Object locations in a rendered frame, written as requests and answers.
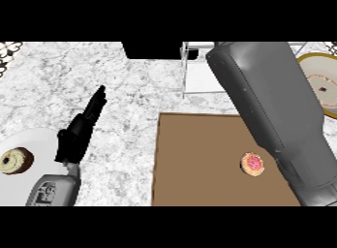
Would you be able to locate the gold rimmed grey plate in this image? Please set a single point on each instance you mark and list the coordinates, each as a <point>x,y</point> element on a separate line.
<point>330,84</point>

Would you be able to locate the pink sliced fruit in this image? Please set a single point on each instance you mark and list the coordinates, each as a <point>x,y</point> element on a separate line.
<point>327,90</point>

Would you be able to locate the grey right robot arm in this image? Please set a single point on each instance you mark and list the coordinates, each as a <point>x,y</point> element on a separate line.
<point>275,106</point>

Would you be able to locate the red and orange bell pepper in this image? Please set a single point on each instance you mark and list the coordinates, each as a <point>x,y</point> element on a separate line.
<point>252,164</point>

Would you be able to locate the chocolate cupcake with cream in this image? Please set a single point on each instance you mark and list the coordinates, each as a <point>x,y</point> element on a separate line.
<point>14,160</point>

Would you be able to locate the black appliance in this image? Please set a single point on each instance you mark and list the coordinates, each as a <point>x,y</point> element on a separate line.
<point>154,50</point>

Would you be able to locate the white plate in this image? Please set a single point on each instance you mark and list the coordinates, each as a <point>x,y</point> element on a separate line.
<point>19,174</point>

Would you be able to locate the brown flat tray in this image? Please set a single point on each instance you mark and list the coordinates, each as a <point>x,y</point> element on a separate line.
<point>200,161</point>

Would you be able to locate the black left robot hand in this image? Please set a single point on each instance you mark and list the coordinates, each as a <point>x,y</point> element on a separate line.
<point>82,126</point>

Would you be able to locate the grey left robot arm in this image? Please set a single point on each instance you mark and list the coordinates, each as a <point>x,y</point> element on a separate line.
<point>51,190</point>

